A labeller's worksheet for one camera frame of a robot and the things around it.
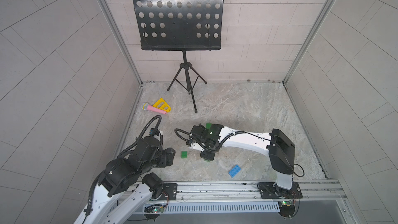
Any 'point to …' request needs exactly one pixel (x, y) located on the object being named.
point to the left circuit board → (154, 208)
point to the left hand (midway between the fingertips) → (172, 151)
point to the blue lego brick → (234, 171)
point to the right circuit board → (286, 208)
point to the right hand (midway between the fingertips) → (206, 155)
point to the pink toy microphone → (146, 106)
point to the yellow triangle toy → (162, 104)
